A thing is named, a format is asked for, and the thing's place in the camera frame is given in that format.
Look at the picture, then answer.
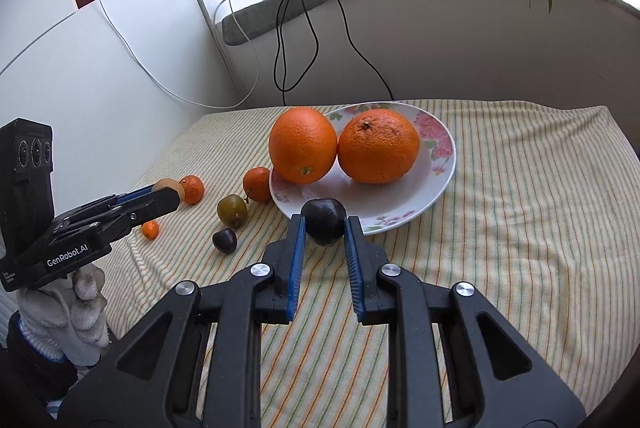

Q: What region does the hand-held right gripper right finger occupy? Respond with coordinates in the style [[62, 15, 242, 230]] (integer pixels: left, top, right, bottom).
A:
[[344, 216, 587, 428]]

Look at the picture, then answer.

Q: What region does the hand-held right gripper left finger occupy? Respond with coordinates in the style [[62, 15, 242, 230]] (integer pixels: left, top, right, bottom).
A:
[[57, 214, 307, 428]]

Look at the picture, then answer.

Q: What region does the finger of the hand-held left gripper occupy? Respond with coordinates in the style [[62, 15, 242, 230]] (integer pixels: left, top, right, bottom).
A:
[[54, 185, 157, 229], [97, 188, 182, 239]]

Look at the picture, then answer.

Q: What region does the brown kiwi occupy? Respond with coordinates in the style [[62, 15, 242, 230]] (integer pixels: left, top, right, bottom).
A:
[[152, 178, 183, 199]]

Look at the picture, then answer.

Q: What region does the dark plum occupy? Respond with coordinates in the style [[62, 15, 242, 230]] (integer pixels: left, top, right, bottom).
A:
[[301, 197, 347, 247], [212, 228, 238, 255]]

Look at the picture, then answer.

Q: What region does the floral white plate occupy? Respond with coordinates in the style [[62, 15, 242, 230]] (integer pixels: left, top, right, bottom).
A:
[[269, 102, 457, 236]]

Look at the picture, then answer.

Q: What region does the green-brown round fruit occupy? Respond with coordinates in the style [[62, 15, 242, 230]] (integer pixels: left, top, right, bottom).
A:
[[217, 194, 249, 229]]

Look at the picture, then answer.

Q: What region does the mandarin with stem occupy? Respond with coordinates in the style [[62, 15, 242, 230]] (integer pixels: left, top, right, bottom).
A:
[[243, 167, 273, 203]]

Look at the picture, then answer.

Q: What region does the smooth large orange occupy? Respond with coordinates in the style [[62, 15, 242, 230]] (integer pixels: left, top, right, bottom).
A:
[[268, 106, 339, 185]]

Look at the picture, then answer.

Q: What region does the bumpy large orange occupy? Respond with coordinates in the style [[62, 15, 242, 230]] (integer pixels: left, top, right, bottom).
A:
[[338, 109, 421, 185]]

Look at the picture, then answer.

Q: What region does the person's left forearm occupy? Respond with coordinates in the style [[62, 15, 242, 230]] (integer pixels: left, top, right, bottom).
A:
[[0, 312, 83, 411]]

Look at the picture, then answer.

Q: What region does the person's left hand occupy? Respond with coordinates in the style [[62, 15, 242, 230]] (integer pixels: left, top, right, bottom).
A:
[[17, 265, 111, 366]]

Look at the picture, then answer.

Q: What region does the striped tablecloth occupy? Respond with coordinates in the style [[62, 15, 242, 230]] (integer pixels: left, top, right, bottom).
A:
[[92, 99, 640, 428]]

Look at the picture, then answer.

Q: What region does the white cable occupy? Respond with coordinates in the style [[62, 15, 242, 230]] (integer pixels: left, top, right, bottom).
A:
[[74, 0, 261, 109]]

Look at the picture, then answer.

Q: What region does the black cable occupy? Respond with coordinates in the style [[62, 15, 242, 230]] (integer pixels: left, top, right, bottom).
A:
[[272, 0, 321, 107], [336, 0, 396, 102]]

